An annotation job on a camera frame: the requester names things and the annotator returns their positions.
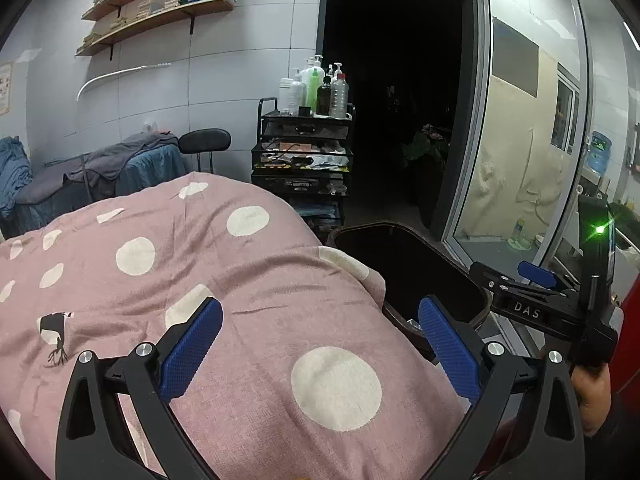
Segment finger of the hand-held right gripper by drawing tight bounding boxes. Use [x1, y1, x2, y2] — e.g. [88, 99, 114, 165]
[469, 260, 562, 306]

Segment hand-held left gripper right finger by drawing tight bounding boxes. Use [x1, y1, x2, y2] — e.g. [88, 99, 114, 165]
[418, 295, 586, 480]

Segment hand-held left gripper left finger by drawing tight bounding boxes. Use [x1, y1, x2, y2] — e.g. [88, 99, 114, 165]
[56, 296, 224, 480]

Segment black trash bin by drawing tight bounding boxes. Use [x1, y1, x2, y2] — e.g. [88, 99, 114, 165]
[330, 222, 493, 366]

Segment person's right hand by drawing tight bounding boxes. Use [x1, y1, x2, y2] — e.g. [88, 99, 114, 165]
[570, 360, 613, 436]

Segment person's red garment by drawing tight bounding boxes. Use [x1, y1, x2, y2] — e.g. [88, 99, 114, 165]
[605, 240, 640, 403]

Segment pink polka dot blanket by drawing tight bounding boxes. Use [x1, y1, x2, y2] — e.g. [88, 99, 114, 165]
[0, 171, 471, 480]

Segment glass sliding door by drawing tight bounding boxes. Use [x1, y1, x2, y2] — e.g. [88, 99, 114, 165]
[442, 0, 640, 271]

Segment blue water jug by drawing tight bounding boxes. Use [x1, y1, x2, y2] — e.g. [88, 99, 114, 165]
[585, 131, 614, 176]

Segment potted plant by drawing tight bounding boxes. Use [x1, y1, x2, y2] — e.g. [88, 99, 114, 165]
[404, 122, 451, 162]

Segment massage bed with blue skirt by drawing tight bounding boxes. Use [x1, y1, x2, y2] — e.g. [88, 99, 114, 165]
[0, 132, 188, 233]

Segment black trolley cart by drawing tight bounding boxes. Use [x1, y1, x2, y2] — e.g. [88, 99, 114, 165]
[250, 97, 357, 241]

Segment grey blanket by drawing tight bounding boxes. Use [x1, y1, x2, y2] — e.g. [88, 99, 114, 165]
[30, 131, 180, 186]

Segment black round stool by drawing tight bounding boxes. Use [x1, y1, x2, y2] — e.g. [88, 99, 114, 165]
[178, 128, 232, 173]

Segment blue cloth pile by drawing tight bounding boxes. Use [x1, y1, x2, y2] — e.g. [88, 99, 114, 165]
[0, 136, 33, 213]

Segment white pump bottle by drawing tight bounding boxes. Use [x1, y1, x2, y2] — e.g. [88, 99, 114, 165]
[290, 57, 321, 116]

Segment dark brown bottle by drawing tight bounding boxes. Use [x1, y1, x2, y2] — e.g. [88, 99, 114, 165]
[316, 65, 333, 117]

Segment white arched floor lamp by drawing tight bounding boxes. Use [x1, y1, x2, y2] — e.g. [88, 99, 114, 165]
[76, 61, 173, 101]

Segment wall poster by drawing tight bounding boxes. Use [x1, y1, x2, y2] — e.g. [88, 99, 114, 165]
[0, 61, 12, 116]

